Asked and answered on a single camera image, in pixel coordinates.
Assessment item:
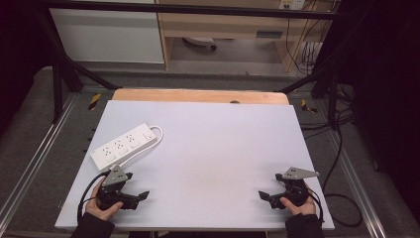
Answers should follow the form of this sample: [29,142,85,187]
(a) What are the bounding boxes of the yellow black floor tape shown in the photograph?
[300,98,318,114]
[87,92,102,111]

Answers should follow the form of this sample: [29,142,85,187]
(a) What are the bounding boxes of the white chair base with caster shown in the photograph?
[182,36,219,52]

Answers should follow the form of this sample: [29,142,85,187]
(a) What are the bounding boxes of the light wooden desk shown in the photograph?
[155,0,335,72]

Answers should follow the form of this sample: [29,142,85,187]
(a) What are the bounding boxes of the white power strip cable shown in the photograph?
[113,124,164,169]

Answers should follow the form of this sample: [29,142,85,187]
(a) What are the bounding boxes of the wooden table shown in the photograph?
[111,87,290,106]

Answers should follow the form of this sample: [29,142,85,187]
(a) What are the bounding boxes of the white board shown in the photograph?
[54,100,336,232]

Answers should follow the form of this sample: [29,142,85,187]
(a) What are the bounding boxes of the black floor cable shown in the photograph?
[298,108,365,229]

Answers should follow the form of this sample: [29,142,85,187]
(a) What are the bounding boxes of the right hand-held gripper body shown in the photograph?
[272,167,321,210]

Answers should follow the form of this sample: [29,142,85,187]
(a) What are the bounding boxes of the person's right hand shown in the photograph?
[279,184,318,216]

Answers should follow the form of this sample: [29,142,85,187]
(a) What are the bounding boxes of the aluminium rail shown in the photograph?
[0,93,79,226]
[325,130,388,238]

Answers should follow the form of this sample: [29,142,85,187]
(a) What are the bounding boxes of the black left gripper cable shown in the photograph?
[76,171,111,223]

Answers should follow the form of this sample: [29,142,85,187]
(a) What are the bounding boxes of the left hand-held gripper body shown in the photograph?
[96,165,140,211]

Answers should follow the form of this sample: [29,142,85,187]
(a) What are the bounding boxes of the white cabinet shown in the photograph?
[49,7,165,64]

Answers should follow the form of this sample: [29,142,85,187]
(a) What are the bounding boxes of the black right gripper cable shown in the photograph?
[306,188,326,223]

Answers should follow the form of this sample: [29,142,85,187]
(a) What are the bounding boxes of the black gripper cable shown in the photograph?
[76,171,111,223]
[306,188,326,223]

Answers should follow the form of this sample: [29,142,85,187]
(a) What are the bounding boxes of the white wall socket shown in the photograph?
[278,0,307,11]

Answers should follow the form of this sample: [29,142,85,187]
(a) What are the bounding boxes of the black hanging cables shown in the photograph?
[285,0,335,76]

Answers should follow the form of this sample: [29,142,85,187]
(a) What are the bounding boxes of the white power strip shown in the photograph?
[89,123,158,172]

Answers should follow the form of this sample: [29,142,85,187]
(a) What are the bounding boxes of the person's left hand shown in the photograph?
[84,179,124,221]

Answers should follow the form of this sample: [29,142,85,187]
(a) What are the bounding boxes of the black metal frame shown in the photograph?
[32,0,352,131]

